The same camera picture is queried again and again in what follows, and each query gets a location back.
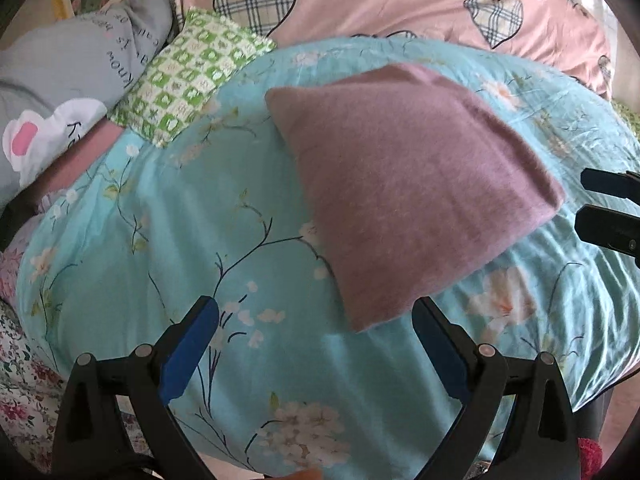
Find mauve knitted sweater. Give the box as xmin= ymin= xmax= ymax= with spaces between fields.
xmin=265 ymin=63 xmax=565 ymax=332

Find green patterned fabric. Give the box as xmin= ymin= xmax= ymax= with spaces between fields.
xmin=612 ymin=100 xmax=640 ymax=140

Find floral patterned fabric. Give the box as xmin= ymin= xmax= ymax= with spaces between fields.
xmin=0 ymin=228 xmax=151 ymax=476

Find pink bedsheet with plaid hearts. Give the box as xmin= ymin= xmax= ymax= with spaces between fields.
xmin=181 ymin=0 xmax=611 ymax=99

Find turquoise floral quilt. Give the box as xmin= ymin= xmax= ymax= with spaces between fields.
xmin=16 ymin=38 xmax=639 ymax=479

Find grey printed pillow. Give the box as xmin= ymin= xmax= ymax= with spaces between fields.
xmin=1 ymin=0 xmax=174 ymax=205

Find green white checkered pillow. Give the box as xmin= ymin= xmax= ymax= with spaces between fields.
xmin=110 ymin=8 xmax=277 ymax=148

